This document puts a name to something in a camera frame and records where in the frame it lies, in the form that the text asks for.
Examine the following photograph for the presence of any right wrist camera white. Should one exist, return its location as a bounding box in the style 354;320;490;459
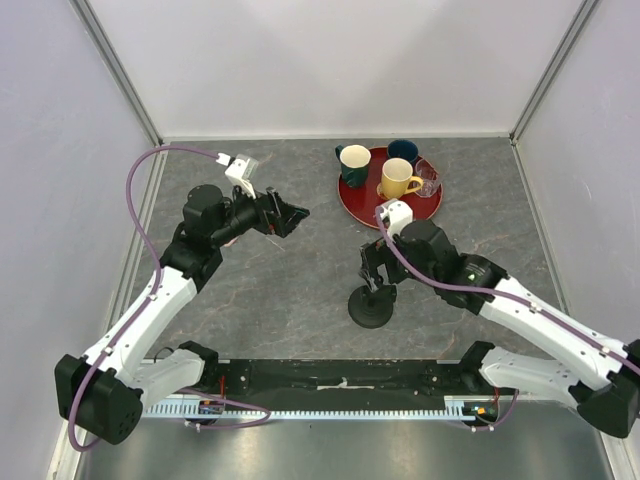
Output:
375;199;414;238

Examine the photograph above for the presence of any yellow mug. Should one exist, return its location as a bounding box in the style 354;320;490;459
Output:
377;158;424;200

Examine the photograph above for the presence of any slotted cable duct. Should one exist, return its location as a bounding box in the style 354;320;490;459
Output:
143;395;498;424

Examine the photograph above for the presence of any dark blue mug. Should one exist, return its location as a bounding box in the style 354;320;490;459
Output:
386;139;419;165

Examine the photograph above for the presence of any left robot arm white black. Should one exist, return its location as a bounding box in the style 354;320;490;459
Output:
54;184;310;452

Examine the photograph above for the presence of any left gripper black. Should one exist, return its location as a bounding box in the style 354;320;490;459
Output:
211;179;309;247

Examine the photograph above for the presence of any right aluminium frame post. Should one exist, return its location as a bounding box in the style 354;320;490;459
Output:
509;0;600;146

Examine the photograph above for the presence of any round red tray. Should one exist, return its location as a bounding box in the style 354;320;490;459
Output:
336;145;444;231

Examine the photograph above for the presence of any left aluminium frame post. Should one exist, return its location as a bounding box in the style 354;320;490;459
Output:
69;0;166;146

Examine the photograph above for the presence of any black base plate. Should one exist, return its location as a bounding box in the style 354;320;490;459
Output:
196;359;495;410

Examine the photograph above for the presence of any green mug cream inside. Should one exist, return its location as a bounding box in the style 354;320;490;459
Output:
335;145;371;188

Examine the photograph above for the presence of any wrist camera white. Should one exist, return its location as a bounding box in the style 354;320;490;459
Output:
225;154;259;199
375;199;414;238

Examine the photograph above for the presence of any black phone stand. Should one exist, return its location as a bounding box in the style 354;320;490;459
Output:
347;285;397;329

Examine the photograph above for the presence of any clear glass cup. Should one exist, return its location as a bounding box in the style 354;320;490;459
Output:
415;159;441;198

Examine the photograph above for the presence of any phone with pink case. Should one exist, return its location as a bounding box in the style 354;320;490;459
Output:
224;237;238;248

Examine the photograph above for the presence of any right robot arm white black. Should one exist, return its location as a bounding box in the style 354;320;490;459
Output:
360;220;639;439

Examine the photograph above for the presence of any aluminium frame post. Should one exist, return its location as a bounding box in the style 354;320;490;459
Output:
509;0;600;146
69;0;166;146

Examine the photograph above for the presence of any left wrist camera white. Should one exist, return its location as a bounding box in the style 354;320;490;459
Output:
225;154;259;199

